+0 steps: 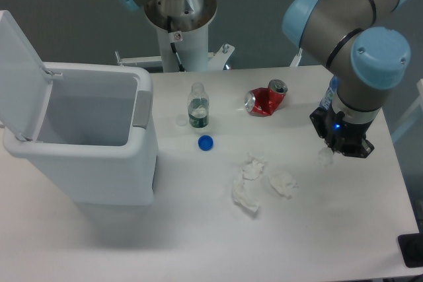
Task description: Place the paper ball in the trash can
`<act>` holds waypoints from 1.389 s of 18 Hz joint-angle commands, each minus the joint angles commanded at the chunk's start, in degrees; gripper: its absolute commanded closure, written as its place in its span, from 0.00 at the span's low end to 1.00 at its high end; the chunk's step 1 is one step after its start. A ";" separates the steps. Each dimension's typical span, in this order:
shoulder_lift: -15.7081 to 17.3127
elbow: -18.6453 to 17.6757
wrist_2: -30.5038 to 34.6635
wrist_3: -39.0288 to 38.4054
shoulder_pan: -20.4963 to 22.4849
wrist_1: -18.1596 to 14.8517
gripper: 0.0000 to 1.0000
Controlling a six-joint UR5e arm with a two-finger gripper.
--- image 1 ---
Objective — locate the small white paper ball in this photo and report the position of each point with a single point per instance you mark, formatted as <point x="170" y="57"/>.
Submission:
<point x="325" y="157"/>

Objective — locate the crushed red soda can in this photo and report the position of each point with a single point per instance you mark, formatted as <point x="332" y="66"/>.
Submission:
<point x="264" y="101"/>

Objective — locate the blue plastic bottle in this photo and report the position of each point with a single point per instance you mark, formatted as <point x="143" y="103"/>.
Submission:
<point x="329" y="94"/>

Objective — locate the white trash bin open lid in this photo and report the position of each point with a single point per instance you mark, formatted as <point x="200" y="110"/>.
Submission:
<point x="88" y="128"/>

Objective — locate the white bottle cap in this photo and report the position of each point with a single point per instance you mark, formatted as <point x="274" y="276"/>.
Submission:
<point x="181" y="121"/>

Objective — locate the white metal base frame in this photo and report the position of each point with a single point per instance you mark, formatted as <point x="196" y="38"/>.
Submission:
<point x="216" y="61"/>

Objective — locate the crumpled white paper right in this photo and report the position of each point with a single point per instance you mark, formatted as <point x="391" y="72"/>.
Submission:
<point x="283" y="183"/>

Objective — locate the crumpled white paper upper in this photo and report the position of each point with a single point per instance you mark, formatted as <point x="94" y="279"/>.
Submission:
<point x="253" y="167"/>

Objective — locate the crumpled white paper lower left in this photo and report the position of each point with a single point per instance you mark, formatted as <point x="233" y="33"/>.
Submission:
<point x="241" y="197"/>

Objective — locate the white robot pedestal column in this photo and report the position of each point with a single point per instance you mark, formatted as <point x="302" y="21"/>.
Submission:
<point x="182" y="32"/>

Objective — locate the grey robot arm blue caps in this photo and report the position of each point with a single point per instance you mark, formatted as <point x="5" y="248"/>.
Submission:
<point x="342" y="35"/>

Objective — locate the crumpled white paper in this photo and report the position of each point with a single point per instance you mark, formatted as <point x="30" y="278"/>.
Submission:
<point x="283" y="183"/>
<point x="253" y="167"/>
<point x="241" y="197"/>

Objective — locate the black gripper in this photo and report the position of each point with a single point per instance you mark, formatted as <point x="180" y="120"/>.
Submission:
<point x="341" y="136"/>

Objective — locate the black device at table corner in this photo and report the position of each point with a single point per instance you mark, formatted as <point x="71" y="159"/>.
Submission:
<point x="411" y="249"/>

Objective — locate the blue bottle cap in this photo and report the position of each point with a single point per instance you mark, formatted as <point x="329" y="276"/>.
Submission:
<point x="205" y="142"/>

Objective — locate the clear plastic bottle green label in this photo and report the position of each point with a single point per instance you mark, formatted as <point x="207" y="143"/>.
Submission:
<point x="198" y="106"/>

